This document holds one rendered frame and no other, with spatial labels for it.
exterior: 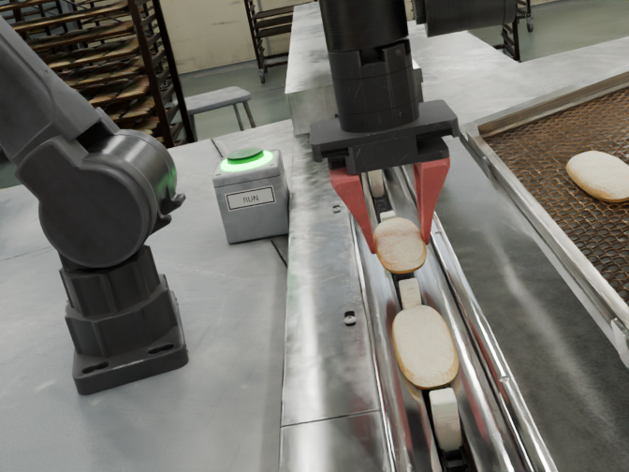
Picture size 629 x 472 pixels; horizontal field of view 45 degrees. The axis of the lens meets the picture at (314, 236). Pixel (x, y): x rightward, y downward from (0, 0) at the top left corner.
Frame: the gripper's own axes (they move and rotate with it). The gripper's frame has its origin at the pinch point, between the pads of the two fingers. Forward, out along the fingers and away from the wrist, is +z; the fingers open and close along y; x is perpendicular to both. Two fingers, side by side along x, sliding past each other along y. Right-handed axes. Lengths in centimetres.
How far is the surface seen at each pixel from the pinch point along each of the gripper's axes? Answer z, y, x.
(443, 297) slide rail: 3.1, 2.2, -5.0
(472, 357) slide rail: 3.1, 2.6, -13.4
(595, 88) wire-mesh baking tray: -3.6, 22.0, 19.2
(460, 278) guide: 1.9, 3.7, -4.9
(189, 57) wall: 70, -131, 700
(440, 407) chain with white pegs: 1.4, -0.4, -20.4
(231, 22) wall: 46, -83, 700
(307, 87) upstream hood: -3.7, -5.9, 46.3
